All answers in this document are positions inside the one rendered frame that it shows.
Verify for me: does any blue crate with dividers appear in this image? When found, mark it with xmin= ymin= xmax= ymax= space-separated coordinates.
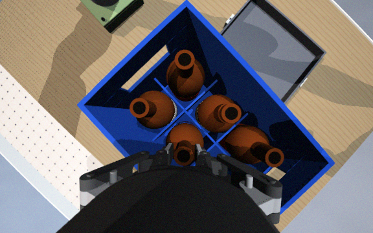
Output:
xmin=77 ymin=0 xmax=335 ymax=214

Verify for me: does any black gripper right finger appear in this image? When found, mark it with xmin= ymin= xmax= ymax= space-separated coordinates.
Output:
xmin=194 ymin=144 xmax=282 ymax=224

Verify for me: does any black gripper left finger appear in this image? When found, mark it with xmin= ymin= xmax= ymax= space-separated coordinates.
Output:
xmin=79 ymin=143 xmax=174 ymax=210

